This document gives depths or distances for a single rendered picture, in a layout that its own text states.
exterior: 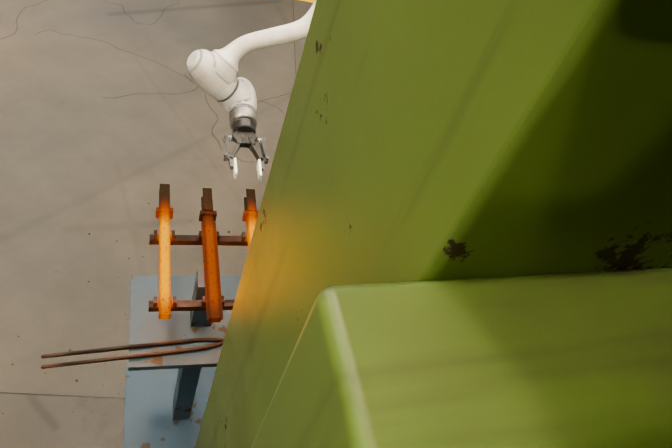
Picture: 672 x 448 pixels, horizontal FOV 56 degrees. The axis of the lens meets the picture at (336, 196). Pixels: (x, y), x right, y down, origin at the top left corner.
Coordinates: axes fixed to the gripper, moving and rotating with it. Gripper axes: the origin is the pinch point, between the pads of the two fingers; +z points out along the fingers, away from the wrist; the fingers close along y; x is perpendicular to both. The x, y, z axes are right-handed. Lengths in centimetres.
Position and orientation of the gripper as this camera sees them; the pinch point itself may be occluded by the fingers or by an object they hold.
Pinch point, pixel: (247, 170)
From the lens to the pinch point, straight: 198.8
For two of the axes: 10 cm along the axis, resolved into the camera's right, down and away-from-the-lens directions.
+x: 2.6, -6.5, -7.1
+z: 1.5, 7.5, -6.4
